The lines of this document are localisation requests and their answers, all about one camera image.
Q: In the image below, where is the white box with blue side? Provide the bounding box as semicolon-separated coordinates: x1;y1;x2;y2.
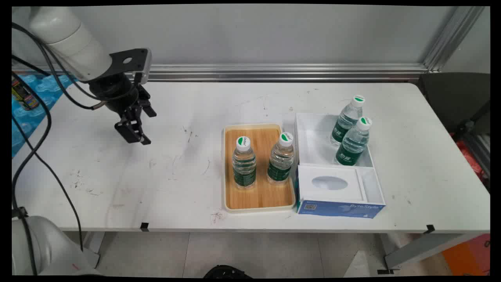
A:
294;112;386;219

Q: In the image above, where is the water bottle green label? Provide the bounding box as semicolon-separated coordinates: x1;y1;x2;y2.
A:
267;132;295;186
334;116;373;166
330;94;366;146
232;136;258;191

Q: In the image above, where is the horizontal aluminium frame rail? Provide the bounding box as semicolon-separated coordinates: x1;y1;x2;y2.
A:
12;63;430;82

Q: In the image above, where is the orange box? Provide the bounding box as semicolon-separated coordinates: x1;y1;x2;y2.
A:
442;234;490;277

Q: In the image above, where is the black object on floor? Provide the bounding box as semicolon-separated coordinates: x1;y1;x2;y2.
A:
203;265;254;279

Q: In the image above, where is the aluminium frame post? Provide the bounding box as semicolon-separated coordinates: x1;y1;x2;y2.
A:
423;6;487;73

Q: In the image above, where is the white table leg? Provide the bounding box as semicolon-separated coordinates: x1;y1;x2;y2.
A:
380;233;481;271
81;231;105;269

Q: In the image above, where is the blue plastic bottle pack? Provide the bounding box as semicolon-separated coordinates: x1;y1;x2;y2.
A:
12;74;77;158

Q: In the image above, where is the bamboo tray with cream rim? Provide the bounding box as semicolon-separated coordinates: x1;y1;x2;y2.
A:
222;123;296;213

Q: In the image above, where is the black cable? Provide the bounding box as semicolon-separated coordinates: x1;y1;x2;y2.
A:
12;55;85;277
12;22;107;111

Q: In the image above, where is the dark grey chair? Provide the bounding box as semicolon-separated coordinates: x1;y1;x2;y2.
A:
416;72;490;134

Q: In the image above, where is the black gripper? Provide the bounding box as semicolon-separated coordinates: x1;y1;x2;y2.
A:
90;74;157;146

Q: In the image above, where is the red bag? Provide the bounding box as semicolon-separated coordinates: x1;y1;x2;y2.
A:
450;132;487;181

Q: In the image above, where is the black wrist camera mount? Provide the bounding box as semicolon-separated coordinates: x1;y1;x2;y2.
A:
109;48;153;85

